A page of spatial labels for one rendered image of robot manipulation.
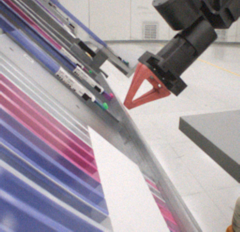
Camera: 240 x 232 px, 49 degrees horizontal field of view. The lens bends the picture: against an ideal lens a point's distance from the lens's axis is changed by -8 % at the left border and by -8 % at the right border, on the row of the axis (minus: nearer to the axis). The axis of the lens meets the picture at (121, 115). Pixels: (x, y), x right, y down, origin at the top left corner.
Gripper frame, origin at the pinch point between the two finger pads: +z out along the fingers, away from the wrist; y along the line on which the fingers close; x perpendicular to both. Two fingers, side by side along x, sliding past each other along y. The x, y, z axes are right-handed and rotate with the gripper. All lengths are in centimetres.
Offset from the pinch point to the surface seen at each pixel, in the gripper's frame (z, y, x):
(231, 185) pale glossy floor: -2, -62, 101
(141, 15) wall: -154, -762, 127
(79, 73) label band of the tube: 1.9, 0.9, -10.2
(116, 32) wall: -66, -762, 113
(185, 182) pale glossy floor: 16, -72, 84
